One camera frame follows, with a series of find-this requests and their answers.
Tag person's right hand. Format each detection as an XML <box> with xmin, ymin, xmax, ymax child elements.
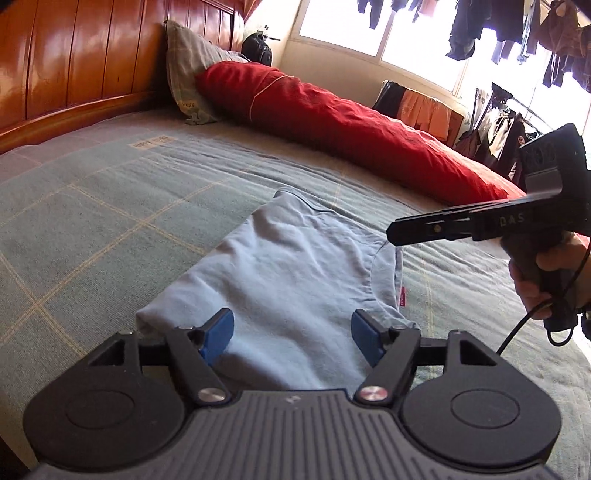
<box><xmin>509</xmin><ymin>234</ymin><xmax>591</xmax><ymax>320</ymax></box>

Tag wooden headboard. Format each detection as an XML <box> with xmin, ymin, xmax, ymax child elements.
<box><xmin>0</xmin><ymin>0</ymin><xmax>245</xmax><ymax>155</ymax></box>

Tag red duvet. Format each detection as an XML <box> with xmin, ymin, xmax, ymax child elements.
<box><xmin>194</xmin><ymin>61</ymin><xmax>527</xmax><ymax>207</ymax></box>

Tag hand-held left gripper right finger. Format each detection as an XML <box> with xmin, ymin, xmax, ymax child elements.
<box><xmin>351</xmin><ymin>309</ymin><xmax>502</xmax><ymax>407</ymax></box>

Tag light blue long-sleeve shirt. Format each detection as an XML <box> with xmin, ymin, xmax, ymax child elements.
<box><xmin>135</xmin><ymin>187</ymin><xmax>419</xmax><ymax>393</ymax></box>

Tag black cable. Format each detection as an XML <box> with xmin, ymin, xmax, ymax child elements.
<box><xmin>496</xmin><ymin>233</ymin><xmax>591</xmax><ymax>357</ymax></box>

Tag metal clothes rack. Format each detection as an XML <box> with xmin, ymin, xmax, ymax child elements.
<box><xmin>490</xmin><ymin>82</ymin><xmax>555</xmax><ymax>137</ymax></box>

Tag dark jackets on rack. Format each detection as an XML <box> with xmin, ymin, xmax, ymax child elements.
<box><xmin>455</xmin><ymin>83</ymin><xmax>542</xmax><ymax>182</ymax></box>

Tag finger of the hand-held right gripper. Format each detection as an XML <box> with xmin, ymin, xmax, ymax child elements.
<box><xmin>387</xmin><ymin>207</ymin><xmax>475</xmax><ymax>246</ymax></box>

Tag grey pillow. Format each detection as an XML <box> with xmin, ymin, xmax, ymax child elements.
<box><xmin>165</xmin><ymin>19</ymin><xmax>250</xmax><ymax>126</ymax></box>

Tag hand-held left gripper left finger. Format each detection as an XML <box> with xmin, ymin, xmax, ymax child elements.
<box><xmin>88</xmin><ymin>308</ymin><xmax>234</xmax><ymax>407</ymax></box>

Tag row of dark hanging laundry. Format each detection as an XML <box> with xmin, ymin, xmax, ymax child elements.
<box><xmin>355</xmin><ymin>0</ymin><xmax>591</xmax><ymax>95</ymax></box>

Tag black backpack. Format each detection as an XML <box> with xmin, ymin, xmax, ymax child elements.
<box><xmin>241</xmin><ymin>31</ymin><xmax>274</xmax><ymax>68</ymax></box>

